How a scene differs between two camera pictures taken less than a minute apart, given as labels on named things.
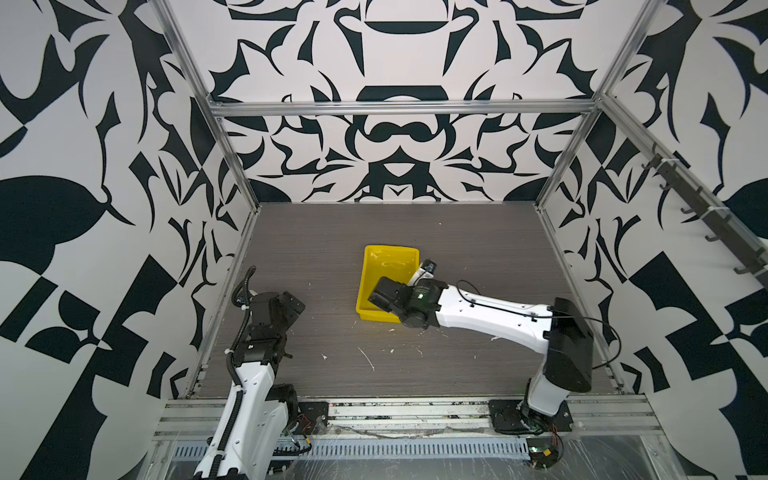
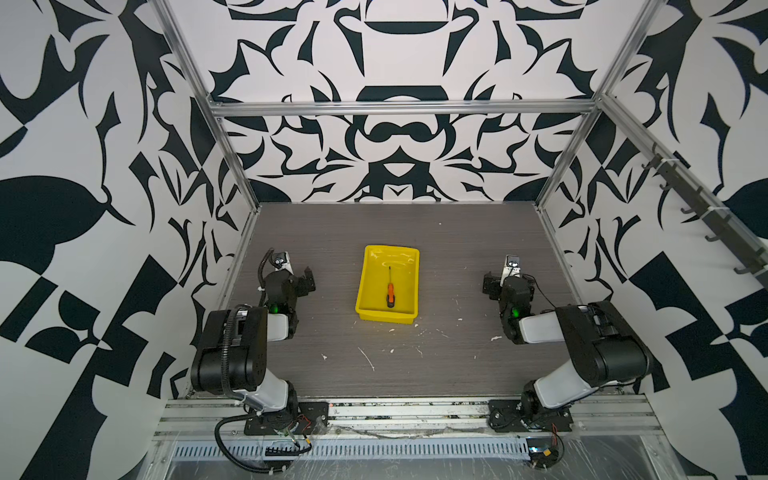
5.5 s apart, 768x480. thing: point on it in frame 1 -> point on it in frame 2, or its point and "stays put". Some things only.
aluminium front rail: (421, 419) stays put
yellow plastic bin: (395, 263) stays put
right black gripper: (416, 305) -> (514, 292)
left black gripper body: (286, 314) -> (292, 302)
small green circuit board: (542, 451) stays put
